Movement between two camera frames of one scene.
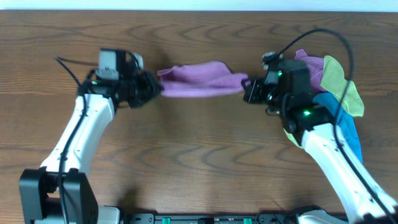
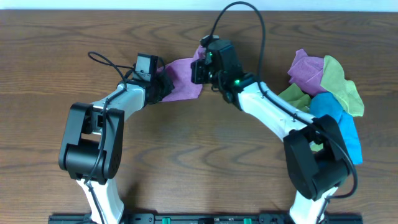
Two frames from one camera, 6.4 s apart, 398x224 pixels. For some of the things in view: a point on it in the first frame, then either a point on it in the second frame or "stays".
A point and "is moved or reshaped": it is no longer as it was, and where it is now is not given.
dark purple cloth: x=316 y=66 stays
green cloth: x=334 y=83 stays
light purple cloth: x=200 y=79 is moved or reshaped
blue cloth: x=345 y=122 stays
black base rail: x=218 y=218 stays
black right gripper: x=258 y=91 -> x=199 y=72
